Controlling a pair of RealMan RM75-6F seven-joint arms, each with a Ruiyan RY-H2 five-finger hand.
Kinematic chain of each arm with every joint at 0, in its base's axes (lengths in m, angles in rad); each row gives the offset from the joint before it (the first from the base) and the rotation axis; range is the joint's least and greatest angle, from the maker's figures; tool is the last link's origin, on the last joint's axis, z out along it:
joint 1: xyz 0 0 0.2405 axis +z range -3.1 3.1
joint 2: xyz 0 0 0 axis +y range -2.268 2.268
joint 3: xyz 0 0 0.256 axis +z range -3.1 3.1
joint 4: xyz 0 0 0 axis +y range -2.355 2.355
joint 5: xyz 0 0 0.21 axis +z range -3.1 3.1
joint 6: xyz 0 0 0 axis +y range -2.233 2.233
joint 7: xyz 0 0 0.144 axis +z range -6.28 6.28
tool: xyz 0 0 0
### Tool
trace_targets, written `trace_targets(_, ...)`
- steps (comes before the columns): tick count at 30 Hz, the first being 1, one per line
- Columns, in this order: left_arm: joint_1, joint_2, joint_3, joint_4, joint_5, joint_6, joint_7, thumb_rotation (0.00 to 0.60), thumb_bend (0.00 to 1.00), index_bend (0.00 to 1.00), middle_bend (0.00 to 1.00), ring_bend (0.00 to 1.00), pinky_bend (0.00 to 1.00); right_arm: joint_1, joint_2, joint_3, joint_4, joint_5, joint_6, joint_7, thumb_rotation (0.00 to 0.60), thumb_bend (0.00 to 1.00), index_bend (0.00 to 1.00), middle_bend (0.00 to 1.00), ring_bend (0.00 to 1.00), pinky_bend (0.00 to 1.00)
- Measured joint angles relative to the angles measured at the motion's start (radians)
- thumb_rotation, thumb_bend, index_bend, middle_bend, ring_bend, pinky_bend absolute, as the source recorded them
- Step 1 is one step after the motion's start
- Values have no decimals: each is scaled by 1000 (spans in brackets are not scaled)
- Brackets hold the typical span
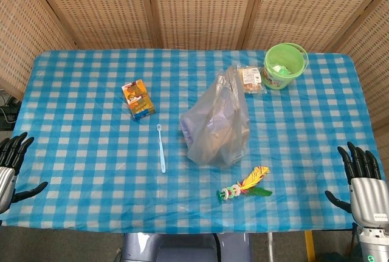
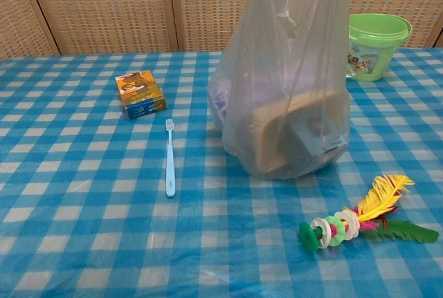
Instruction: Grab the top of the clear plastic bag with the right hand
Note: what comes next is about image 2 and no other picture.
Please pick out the transparent plastic bag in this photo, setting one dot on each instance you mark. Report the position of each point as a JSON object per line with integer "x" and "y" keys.
{"x": 277, "y": 52}

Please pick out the purple plastic item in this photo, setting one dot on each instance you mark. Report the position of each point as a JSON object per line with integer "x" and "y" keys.
{"x": 221, "y": 97}

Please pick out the brown cardboard box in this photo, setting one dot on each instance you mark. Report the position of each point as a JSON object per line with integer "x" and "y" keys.
{"x": 277, "y": 128}

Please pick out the light blue toothbrush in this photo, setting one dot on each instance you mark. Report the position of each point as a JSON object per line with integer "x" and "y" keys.
{"x": 170, "y": 163}

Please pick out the orange blue small carton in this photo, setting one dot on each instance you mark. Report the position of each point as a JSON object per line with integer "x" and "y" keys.
{"x": 140, "y": 94}

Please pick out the grey blue small box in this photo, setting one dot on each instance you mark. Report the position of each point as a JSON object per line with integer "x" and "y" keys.
{"x": 311, "y": 142}

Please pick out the blue white checkered tablecloth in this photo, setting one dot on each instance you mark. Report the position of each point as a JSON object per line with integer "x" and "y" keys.
{"x": 104, "y": 225}

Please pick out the colourful feather shuttlecock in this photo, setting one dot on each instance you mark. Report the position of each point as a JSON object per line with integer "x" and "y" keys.
{"x": 367, "y": 215}

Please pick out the green plastic bucket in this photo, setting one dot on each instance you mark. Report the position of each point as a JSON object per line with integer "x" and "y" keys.
{"x": 372, "y": 52}

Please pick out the woven rattan folding screen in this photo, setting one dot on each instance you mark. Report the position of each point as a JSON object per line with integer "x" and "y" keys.
{"x": 104, "y": 7}

